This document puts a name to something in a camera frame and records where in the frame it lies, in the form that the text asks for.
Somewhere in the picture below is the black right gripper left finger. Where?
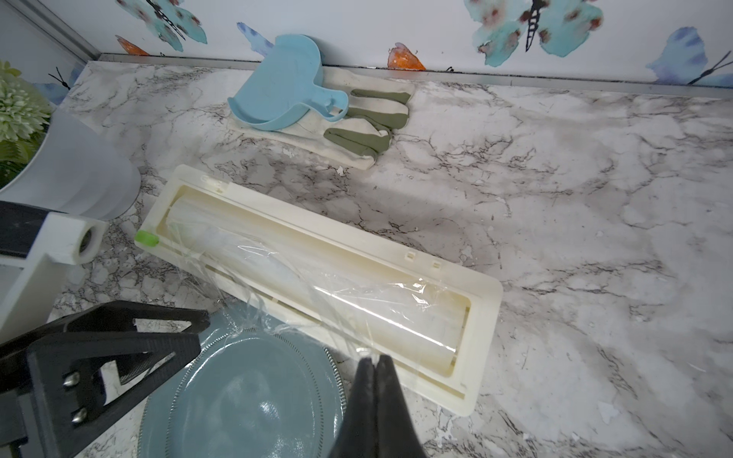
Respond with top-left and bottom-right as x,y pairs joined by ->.
328,358 -> 378,458

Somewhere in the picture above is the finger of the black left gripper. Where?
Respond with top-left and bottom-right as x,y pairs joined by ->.
26,332 -> 200,457
0,300 -> 212,356

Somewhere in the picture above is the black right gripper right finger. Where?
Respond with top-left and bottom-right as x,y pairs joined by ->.
375,355 -> 427,458

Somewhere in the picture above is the white pot with plant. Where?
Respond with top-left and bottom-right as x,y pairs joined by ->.
1,65 -> 141,221

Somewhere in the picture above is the cream plastic wrap dispenser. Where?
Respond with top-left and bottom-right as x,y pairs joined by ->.
135,165 -> 503,416

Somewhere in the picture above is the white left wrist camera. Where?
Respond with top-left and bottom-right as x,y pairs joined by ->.
1,202 -> 109,343

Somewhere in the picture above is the blue-grey round plate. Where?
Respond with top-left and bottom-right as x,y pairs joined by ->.
137,312 -> 347,457

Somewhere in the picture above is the light blue dustpan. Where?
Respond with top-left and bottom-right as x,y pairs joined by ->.
227,34 -> 349,132

